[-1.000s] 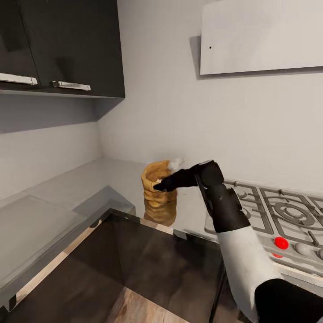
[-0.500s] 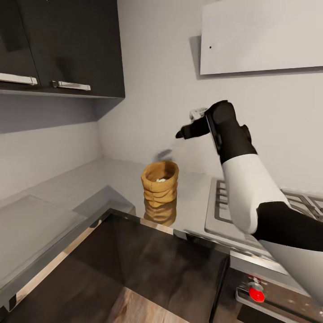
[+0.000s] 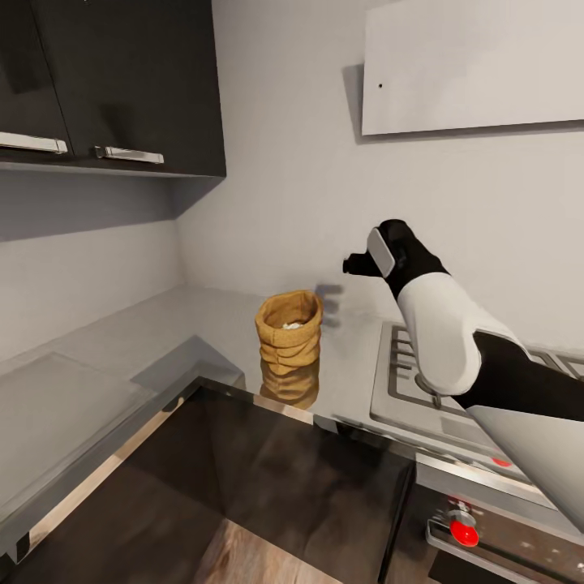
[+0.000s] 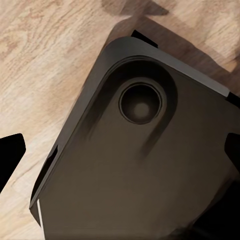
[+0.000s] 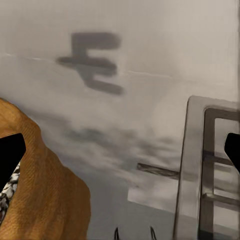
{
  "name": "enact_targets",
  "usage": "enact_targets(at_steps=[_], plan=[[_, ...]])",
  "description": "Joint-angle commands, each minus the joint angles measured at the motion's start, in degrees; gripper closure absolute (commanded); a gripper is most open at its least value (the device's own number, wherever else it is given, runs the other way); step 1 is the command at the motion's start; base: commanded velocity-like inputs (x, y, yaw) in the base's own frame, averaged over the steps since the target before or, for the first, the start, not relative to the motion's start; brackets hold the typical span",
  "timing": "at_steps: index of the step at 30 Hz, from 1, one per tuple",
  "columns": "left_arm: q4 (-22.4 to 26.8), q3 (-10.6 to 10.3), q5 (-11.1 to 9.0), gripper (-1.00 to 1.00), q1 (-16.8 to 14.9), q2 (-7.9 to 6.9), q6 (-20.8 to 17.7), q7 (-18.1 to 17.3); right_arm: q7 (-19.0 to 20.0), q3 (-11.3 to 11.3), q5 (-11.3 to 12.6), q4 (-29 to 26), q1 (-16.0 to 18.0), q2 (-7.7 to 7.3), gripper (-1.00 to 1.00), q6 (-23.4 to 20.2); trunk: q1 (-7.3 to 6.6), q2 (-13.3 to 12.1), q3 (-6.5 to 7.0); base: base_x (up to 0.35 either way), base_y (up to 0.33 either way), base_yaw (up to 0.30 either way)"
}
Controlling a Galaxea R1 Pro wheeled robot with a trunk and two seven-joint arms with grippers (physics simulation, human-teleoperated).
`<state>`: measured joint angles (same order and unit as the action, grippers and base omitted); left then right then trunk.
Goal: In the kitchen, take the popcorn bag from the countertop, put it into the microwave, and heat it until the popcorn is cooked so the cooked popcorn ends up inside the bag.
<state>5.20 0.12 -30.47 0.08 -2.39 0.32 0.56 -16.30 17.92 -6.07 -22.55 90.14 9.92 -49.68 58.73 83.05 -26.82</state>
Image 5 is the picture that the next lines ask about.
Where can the burner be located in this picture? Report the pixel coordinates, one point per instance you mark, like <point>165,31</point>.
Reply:
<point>208,200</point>

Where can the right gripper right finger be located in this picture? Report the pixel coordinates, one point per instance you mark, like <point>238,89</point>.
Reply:
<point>232,148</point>

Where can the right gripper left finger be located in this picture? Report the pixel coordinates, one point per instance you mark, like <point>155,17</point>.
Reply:
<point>12,149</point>

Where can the popcorn bag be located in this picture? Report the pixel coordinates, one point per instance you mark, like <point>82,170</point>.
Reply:
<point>38,209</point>

